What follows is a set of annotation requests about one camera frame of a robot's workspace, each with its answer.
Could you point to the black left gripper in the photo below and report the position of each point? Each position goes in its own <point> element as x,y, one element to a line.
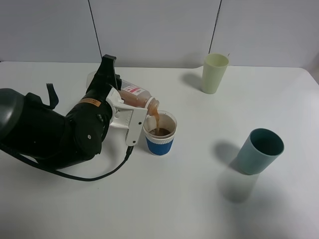
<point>90,118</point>

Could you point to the plastic drink bottle pink label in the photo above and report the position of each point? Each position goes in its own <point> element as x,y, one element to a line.
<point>131,95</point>

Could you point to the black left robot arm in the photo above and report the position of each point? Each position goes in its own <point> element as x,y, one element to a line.
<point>31,128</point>

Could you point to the clear cup with blue sleeve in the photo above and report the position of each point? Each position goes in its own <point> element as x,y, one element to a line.
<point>160,145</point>

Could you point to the pale yellow-green plastic cup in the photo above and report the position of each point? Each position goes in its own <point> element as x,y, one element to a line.
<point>214,67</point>

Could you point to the blue-grey plastic cup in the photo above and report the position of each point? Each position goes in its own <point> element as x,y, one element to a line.
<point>260,149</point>

